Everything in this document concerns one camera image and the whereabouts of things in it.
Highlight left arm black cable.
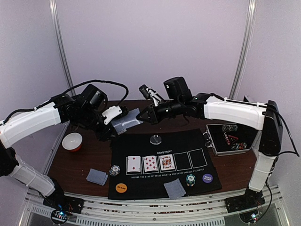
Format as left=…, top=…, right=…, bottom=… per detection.
left=2, top=80, right=129, bottom=125

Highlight blue white chip stack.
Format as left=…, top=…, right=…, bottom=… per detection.
left=109, top=165, right=120, bottom=177

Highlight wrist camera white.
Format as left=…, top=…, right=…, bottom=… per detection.
left=139, top=84, right=165, bottom=106
left=101, top=105, right=128, bottom=125

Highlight black poker cloth mat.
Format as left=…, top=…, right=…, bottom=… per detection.
left=108, top=129, right=222, bottom=200

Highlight clear round dealer button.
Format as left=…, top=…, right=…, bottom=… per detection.
left=150, top=135, right=162, bottom=145

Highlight mixed colour chip stack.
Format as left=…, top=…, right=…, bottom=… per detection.
left=186, top=174, right=196, bottom=187

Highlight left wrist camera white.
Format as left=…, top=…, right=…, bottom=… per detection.
left=101, top=105, right=128, bottom=125

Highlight two of diamonds card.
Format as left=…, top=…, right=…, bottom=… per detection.
left=127, top=156, right=141, bottom=173

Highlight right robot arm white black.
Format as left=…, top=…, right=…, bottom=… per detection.
left=137, top=77, right=283, bottom=213

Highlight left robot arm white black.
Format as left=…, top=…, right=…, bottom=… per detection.
left=0, top=83, right=122, bottom=210

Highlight white red bowl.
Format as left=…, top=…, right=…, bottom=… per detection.
left=62, top=133, right=83, bottom=152

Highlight grey playing card deck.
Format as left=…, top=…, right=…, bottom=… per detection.
left=111, top=108, right=143, bottom=135

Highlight aluminium poker chip case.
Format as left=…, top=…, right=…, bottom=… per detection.
left=203, top=95, right=261, bottom=157

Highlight blue small blind button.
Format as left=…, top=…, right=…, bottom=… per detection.
left=202, top=173, right=213, bottom=184

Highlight poker chip row lower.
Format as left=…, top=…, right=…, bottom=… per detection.
left=231, top=142, right=247, bottom=151

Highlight nine of diamonds card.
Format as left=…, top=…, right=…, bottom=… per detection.
left=143, top=155, right=158, bottom=172

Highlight left aluminium frame post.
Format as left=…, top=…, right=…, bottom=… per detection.
left=49, top=0, right=74, bottom=88

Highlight king face card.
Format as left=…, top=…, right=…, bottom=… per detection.
left=159, top=154, right=175, bottom=171

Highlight right aluminium frame post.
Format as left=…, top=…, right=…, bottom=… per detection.
left=229, top=0, right=257, bottom=99

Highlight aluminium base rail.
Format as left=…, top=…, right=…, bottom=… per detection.
left=18, top=183, right=290, bottom=226

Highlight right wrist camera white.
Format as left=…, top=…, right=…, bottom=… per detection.
left=139, top=84, right=165, bottom=106

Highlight orange big blind button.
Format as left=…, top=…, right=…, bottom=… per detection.
left=115, top=183, right=127, bottom=194

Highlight poker chip row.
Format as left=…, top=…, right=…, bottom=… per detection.
left=222, top=124, right=238, bottom=132
left=231, top=142, right=247, bottom=151

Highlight poker chip row upper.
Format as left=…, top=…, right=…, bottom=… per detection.
left=222, top=124, right=238, bottom=132

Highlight aluminium frame post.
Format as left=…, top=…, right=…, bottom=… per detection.
left=49, top=0, right=74, bottom=88
left=229, top=0, right=257, bottom=99

